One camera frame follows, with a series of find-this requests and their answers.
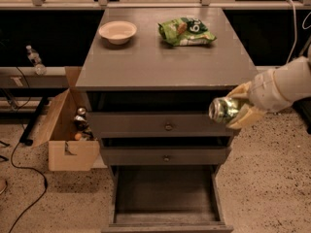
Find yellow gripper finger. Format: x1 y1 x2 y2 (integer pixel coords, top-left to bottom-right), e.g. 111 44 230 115
227 82 251 99
226 104 266 129

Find grey middle drawer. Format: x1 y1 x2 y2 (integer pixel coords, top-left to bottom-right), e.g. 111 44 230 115
101 147 231 166

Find grey drawer cabinet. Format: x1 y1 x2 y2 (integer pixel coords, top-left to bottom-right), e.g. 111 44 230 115
75 7 267 233

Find grey bottom drawer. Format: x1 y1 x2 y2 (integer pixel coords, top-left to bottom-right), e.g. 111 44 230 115
102 165 233 233

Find grey top drawer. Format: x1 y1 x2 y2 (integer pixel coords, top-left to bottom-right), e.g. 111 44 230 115
87 112 240 138

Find white bowl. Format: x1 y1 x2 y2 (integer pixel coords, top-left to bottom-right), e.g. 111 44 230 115
98 21 137 45

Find green chip bag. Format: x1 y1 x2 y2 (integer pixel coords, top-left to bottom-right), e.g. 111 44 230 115
158 17 217 47

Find items inside cardboard box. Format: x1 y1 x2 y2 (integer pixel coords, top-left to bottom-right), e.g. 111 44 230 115
74 107 94 141

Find cardboard box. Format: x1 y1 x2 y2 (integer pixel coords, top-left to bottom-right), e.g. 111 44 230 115
33 67 99 171

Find green soda can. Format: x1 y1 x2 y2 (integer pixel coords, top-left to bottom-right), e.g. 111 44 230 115
208 97 248 123

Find grey drawer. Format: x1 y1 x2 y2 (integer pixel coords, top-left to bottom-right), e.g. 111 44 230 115
101 147 231 166
87 112 240 138
102 165 233 233

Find black floor cable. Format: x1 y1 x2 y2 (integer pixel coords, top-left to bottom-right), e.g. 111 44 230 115
7 66 49 233

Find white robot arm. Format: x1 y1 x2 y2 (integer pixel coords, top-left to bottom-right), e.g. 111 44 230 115
226 56 311 129

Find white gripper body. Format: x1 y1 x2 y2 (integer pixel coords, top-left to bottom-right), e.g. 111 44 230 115
248 70 292 113

